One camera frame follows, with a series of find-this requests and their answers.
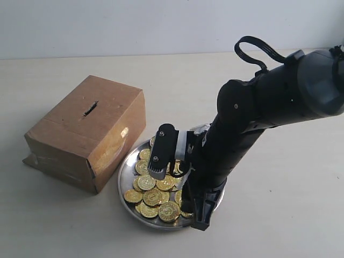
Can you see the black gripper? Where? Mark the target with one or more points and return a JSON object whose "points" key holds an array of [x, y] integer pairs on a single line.
{"points": [[197, 173]]}

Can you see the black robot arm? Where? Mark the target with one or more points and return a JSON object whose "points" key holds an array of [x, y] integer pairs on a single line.
{"points": [[305, 87]]}

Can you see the brown cardboard slotted box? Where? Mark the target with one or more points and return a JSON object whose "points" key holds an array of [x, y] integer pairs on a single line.
{"points": [[84, 138]]}

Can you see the gold coin front centre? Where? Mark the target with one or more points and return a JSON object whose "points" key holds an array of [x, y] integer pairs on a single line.
{"points": [[169, 211]]}

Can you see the gold coin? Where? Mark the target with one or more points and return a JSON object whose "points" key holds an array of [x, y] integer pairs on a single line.
{"points": [[141, 167], [146, 182], [169, 211]]}

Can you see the round silver metal plate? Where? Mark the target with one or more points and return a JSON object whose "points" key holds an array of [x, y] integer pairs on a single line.
{"points": [[126, 175]]}

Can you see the gold coin left middle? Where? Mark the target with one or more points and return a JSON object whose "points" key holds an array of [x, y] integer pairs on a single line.
{"points": [[146, 182]]}

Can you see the gold coin front left edge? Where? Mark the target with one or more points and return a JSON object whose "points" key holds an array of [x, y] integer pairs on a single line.
{"points": [[132, 196]]}

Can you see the gold coin left upper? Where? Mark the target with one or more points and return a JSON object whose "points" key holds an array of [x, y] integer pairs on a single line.
{"points": [[141, 167]]}

